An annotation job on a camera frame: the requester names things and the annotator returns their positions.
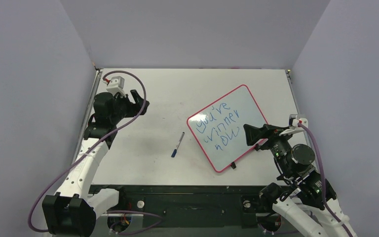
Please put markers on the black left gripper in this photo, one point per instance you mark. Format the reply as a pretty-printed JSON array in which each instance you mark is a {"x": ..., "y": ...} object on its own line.
[{"x": 134, "y": 108}]

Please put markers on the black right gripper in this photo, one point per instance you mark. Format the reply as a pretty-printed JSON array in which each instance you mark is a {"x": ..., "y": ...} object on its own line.
[{"x": 267, "y": 139}]

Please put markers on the pink framed whiteboard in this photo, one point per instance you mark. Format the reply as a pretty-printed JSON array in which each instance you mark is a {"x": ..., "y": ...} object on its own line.
[{"x": 218, "y": 128}]

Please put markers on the white whiteboard marker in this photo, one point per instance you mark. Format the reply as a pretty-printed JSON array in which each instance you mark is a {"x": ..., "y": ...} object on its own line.
[{"x": 179, "y": 141}]

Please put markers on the blue marker cap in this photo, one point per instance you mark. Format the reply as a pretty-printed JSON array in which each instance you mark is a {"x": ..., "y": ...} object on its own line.
[{"x": 174, "y": 153}]

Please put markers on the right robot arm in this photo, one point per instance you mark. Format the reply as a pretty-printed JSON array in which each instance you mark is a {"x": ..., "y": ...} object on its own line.
[{"x": 309, "y": 203}]

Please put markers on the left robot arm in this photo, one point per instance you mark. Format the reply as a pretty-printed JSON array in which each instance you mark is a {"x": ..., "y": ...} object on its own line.
[{"x": 70, "y": 211}]

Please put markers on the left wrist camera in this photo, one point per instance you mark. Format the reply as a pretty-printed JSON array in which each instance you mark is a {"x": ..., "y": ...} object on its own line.
[{"x": 115, "y": 86}]

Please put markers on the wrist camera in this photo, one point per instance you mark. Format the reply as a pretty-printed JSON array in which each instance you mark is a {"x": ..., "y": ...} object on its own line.
[
  {"x": 296, "y": 123},
  {"x": 115, "y": 86}
]

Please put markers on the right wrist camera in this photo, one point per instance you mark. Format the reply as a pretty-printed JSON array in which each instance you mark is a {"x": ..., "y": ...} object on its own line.
[{"x": 296, "y": 123}]

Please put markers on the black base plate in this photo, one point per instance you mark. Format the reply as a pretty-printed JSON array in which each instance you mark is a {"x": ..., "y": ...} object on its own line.
[{"x": 189, "y": 207}]

